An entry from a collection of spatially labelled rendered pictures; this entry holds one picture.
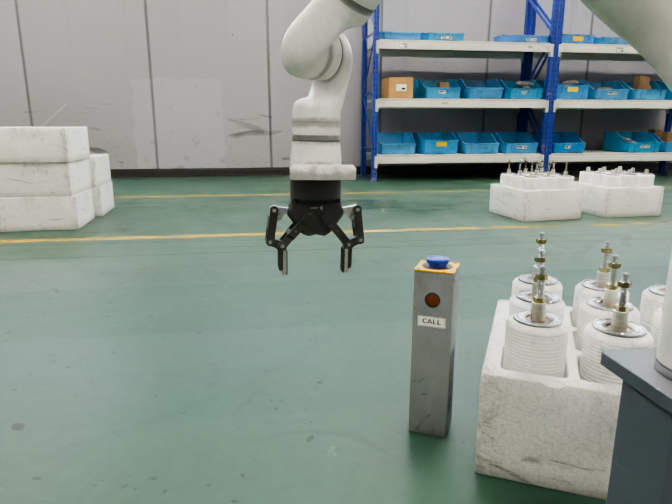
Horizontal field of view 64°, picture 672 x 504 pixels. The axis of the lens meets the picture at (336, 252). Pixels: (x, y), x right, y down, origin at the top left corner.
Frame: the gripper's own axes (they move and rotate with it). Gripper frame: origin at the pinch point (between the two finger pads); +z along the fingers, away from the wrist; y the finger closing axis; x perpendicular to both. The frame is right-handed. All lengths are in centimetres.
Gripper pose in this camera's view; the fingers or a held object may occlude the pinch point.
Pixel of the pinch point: (314, 268)
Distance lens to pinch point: 82.3
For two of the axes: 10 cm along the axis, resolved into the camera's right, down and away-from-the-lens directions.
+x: 2.0, 2.3, -9.5
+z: -0.2, 9.7, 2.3
